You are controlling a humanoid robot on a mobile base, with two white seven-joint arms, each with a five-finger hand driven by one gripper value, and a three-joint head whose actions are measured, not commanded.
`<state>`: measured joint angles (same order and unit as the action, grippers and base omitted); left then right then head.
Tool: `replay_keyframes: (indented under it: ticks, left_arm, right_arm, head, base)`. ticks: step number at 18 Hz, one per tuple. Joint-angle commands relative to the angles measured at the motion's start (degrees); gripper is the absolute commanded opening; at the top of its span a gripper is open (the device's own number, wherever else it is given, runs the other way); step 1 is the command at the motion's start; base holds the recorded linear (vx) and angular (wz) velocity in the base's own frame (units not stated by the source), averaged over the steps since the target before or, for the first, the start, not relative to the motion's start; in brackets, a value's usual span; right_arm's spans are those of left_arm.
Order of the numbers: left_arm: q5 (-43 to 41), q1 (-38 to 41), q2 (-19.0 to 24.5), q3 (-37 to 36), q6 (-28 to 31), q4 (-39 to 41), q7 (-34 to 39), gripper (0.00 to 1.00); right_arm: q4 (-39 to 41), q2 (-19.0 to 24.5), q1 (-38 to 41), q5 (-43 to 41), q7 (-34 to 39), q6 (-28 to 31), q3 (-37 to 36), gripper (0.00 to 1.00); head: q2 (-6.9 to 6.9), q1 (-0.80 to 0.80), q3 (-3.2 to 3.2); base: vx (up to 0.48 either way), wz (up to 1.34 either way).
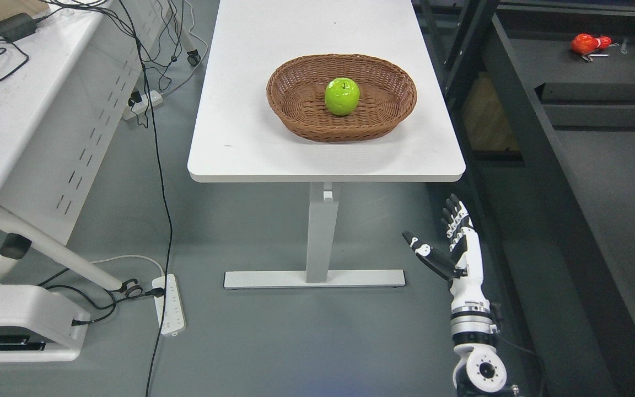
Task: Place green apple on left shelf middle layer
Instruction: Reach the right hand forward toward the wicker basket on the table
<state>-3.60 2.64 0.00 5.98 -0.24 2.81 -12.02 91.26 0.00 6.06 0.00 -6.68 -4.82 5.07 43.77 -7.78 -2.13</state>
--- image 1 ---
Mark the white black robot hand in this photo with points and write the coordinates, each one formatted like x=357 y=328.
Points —
x=462 y=267

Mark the green apple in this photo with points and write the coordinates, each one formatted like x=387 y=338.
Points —
x=342 y=96

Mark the white robot base unit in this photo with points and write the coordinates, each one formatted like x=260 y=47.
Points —
x=37 y=325

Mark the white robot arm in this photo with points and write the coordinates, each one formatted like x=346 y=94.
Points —
x=480 y=371

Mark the black metal shelf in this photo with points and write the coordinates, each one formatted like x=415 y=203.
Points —
x=549 y=142

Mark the red toy on shelf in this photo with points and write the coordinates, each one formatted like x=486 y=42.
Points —
x=585 y=43

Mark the brown wicker basket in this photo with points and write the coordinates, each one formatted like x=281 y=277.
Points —
x=295 y=91

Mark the white table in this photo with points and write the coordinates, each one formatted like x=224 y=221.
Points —
x=238 y=138

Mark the white power strip near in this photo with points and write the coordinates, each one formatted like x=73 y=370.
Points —
x=170 y=314

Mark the white power strip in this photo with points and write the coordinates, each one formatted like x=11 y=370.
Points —
x=138 y=104
x=170 y=314

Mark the white power strip far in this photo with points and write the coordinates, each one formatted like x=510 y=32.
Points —
x=138 y=104

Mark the white side desk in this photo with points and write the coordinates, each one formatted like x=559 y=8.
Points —
x=63 y=90

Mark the black power adapter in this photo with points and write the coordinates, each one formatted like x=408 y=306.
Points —
x=16 y=27

